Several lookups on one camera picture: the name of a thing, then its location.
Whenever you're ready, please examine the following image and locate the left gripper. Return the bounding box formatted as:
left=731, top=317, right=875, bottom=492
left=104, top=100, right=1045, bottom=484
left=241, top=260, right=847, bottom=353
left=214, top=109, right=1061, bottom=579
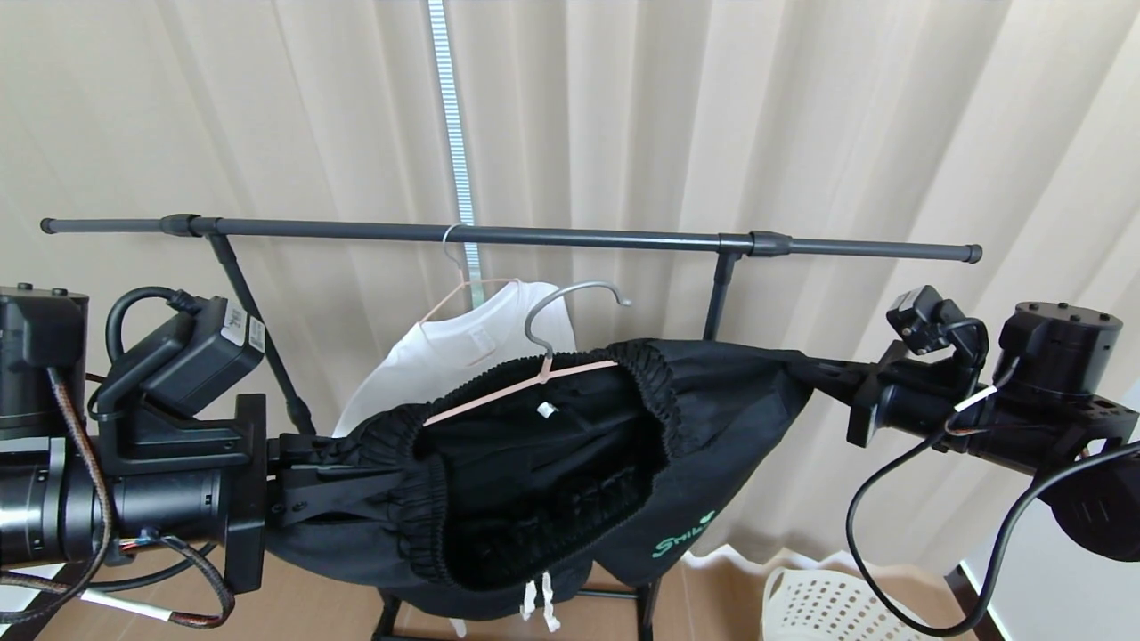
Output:
left=111, top=394, right=412, bottom=596

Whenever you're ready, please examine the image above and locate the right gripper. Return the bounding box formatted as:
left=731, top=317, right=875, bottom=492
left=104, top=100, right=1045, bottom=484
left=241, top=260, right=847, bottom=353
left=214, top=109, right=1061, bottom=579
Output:
left=844, top=359, right=973, bottom=448

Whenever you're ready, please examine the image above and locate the white printed t-shirt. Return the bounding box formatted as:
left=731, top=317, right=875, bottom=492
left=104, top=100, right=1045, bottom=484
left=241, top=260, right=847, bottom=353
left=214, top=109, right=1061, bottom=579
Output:
left=332, top=281, right=577, bottom=639

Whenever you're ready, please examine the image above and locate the black garment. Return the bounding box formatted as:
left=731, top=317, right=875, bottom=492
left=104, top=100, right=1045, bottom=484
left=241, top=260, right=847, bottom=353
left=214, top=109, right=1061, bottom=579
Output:
left=267, top=338, right=869, bottom=622

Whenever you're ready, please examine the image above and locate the pink clothes hanger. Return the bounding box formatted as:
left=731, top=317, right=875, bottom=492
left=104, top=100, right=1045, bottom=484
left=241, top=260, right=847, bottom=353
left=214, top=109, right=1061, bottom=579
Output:
left=419, top=225, right=524, bottom=324
left=423, top=280, right=633, bottom=428

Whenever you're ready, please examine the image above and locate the white laundry basket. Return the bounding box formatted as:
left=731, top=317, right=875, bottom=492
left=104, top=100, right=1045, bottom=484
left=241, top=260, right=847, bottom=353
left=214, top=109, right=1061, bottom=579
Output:
left=761, top=567, right=933, bottom=641

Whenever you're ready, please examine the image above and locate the black clothes rack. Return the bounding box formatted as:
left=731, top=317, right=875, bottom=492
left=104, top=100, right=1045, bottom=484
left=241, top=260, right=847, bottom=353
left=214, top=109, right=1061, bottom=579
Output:
left=40, top=214, right=983, bottom=641

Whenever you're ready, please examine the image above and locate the beige curtain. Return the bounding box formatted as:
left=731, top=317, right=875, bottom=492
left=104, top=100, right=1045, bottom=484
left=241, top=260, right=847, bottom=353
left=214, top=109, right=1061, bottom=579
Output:
left=0, top=0, right=1140, bottom=580

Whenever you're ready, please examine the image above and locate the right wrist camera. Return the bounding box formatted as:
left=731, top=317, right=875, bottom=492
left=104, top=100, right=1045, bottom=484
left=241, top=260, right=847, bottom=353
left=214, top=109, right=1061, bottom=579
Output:
left=886, top=285, right=991, bottom=379

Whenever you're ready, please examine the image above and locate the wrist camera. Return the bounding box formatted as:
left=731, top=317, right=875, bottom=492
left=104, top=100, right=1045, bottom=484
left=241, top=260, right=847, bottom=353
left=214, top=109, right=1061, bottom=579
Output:
left=886, top=285, right=991, bottom=379
left=92, top=296, right=268, bottom=477

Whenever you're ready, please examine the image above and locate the black cable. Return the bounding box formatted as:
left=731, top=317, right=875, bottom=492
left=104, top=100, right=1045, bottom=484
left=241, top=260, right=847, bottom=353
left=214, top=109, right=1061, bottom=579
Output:
left=844, top=418, right=1140, bottom=638
left=104, top=287, right=203, bottom=366

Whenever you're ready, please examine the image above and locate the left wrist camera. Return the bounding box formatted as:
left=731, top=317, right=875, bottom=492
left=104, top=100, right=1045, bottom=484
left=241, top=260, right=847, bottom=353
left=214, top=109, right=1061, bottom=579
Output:
left=92, top=296, right=268, bottom=477

